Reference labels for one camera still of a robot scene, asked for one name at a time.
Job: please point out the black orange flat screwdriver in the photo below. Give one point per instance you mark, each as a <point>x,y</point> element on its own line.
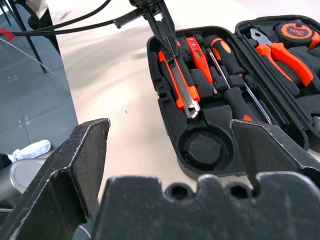
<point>225,55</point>

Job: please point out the white shoe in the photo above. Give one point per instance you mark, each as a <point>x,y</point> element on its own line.
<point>32,150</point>

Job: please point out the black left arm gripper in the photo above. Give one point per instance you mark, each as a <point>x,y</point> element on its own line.
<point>142,10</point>

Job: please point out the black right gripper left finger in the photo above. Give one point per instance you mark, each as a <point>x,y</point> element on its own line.
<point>57,175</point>

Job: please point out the black chair frame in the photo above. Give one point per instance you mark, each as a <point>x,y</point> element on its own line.
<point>27,37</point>

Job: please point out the grey round disc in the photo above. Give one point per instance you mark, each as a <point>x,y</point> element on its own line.
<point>25,175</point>

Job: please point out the black tool case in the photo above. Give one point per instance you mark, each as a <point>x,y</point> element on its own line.
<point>215,120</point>

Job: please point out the orange voltage tester pen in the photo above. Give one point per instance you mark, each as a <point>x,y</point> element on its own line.
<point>200,57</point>

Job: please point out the black trouser leg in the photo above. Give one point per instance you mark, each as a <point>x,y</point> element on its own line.
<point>4,160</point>

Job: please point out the black orange tape measure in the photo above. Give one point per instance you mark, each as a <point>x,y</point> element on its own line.
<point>297,31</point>

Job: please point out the black orange Phillips screwdriver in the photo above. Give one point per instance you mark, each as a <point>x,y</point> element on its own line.
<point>237,100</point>

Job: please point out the orange black utility knife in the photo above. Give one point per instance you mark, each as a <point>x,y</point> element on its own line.
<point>180,85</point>

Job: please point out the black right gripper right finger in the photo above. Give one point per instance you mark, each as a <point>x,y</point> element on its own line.
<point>270,150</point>

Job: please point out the red tag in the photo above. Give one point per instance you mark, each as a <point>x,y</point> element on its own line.
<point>6,33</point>

